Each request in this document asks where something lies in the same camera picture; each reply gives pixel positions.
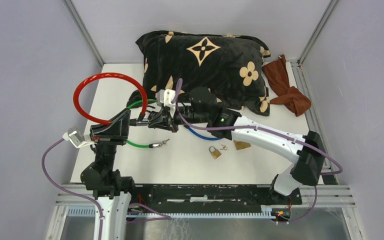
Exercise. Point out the large brass padlock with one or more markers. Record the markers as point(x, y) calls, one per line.
point(240, 145)

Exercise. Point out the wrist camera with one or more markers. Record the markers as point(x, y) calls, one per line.
point(166, 98)
point(77, 139)

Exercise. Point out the brown cloth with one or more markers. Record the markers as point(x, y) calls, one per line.
point(287, 95)

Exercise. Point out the small silver keys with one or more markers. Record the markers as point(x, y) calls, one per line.
point(158, 144)

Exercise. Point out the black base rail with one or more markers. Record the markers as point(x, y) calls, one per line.
point(211, 199)

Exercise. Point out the green cable lock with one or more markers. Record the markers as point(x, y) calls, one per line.
point(142, 146)

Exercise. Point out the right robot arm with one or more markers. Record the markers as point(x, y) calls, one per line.
point(305, 152)

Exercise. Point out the small padlock keys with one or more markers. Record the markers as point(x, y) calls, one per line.
point(223, 147)

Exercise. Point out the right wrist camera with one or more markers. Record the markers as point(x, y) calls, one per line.
point(166, 98)

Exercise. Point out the blue cable lock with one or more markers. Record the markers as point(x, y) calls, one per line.
point(207, 138)

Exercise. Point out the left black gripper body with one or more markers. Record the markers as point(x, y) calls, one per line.
point(109, 139)

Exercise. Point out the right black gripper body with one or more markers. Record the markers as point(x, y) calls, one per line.
point(192, 118)

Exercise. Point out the black floral pillow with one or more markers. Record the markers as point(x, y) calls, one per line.
point(229, 66)

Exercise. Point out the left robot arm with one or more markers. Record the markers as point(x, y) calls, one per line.
point(99, 177)

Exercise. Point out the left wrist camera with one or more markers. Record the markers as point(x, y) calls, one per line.
point(77, 139)

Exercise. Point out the red cable lock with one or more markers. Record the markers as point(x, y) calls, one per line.
point(104, 75)

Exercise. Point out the small brass padlock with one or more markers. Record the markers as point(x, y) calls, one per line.
point(214, 152)

